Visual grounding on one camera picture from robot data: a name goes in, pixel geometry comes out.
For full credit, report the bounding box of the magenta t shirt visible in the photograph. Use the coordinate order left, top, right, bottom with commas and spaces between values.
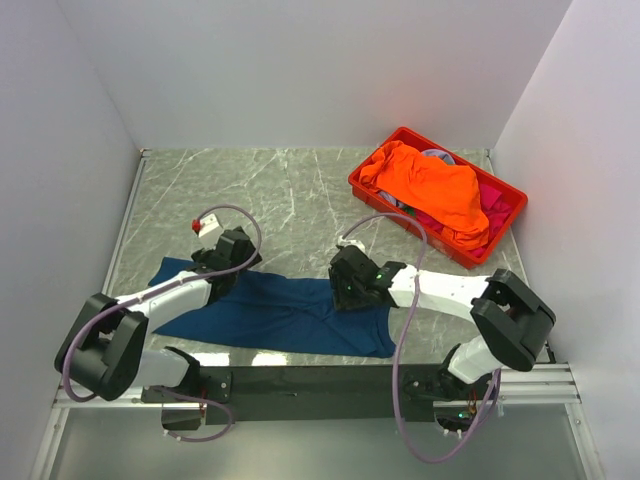
415, 184, 513, 257

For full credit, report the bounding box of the blue mickey t shirt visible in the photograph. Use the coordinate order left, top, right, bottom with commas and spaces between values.
154, 271, 396, 358

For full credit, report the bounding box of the red plastic bin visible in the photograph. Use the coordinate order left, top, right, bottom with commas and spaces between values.
348, 127, 527, 269

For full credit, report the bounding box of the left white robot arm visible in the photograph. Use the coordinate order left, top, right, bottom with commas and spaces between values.
54, 227, 261, 402

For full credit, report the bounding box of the lavender t shirt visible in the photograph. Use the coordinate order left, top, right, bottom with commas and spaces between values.
421, 149, 456, 165

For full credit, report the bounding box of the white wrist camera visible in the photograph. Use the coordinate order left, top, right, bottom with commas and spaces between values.
191, 213, 224, 250
336, 236, 366, 254

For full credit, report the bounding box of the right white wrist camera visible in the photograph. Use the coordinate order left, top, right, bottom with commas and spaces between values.
336, 236, 366, 254

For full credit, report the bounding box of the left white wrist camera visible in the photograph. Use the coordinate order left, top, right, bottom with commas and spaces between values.
191, 213, 224, 250

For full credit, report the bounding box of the black base beam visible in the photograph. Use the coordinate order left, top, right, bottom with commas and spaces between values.
142, 364, 451, 426

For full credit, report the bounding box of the orange t shirt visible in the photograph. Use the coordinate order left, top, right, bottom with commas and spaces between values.
359, 141, 490, 250

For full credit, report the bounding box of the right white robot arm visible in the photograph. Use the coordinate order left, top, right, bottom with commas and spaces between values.
328, 245, 556, 401

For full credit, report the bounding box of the aluminium rail frame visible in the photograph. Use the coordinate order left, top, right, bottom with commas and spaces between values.
52, 363, 582, 409

